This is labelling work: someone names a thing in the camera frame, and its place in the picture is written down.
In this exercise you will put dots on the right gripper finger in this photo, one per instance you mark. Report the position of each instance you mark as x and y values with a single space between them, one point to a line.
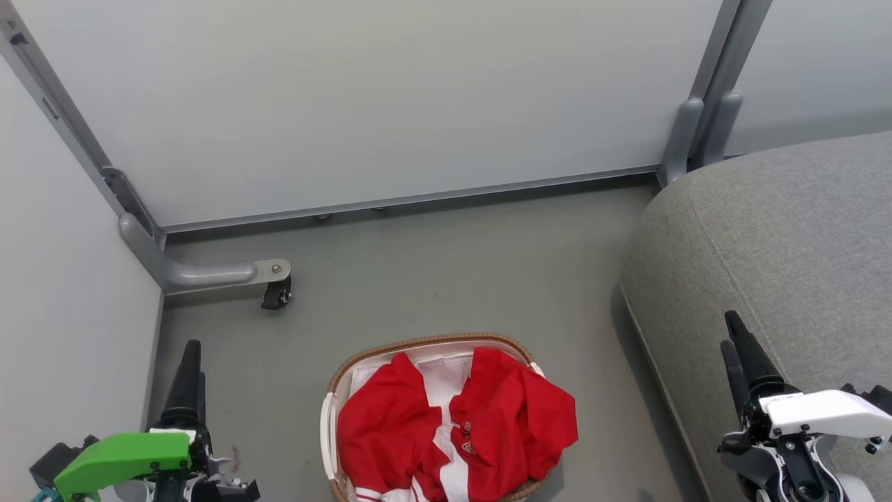
737 387
756 366

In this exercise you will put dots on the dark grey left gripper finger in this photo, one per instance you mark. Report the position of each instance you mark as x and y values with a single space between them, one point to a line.
185 390
203 401

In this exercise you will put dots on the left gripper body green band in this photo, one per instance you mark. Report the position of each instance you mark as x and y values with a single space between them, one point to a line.
125 457

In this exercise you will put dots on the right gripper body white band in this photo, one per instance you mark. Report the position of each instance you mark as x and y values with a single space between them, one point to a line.
822 413

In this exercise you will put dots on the red and white garment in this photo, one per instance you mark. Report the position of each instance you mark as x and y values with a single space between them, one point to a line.
502 404

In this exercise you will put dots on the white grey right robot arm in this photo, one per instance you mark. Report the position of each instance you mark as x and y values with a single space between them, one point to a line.
856 491

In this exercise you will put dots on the grey fabric sofa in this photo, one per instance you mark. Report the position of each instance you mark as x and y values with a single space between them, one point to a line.
801 230

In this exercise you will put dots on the grey curved partition foot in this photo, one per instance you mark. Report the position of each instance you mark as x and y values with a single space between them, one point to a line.
202 274

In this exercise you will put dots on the black caster wheel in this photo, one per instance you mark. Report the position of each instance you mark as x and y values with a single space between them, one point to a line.
275 296

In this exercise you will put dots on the woven laundry basket white rim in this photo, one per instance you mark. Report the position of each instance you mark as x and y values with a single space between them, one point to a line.
418 342

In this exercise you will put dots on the grey rounded partition foot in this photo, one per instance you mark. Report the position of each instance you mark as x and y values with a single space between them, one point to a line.
721 125
679 146

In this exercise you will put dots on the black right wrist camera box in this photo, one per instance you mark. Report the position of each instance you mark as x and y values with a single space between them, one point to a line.
878 399

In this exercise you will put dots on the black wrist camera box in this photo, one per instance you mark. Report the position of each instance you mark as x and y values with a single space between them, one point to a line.
52 460
878 399

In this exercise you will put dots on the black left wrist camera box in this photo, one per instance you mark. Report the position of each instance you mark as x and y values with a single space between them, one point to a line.
52 460

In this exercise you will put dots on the grey partition corner post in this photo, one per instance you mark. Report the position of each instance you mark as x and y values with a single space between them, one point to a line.
70 118

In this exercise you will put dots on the grey partition bottom rail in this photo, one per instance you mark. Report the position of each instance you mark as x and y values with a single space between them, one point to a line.
418 197

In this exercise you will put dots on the grey double partition post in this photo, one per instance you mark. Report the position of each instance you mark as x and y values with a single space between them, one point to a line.
712 56

